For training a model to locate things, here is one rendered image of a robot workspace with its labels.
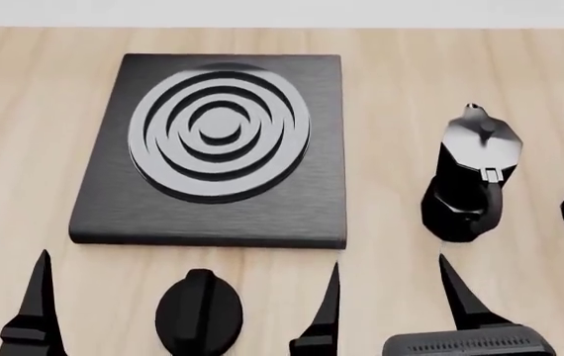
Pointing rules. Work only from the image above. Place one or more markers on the dark flat stove plate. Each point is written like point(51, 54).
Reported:
point(114, 219)

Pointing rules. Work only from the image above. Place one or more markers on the black oval stove knob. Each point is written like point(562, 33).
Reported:
point(198, 319)

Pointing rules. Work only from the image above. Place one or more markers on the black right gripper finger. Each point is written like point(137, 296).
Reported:
point(324, 333)
point(465, 304)

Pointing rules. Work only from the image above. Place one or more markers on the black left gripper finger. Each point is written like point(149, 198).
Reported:
point(37, 315)

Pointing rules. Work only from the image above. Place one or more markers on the grey spiral stove burner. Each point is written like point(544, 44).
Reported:
point(220, 128)

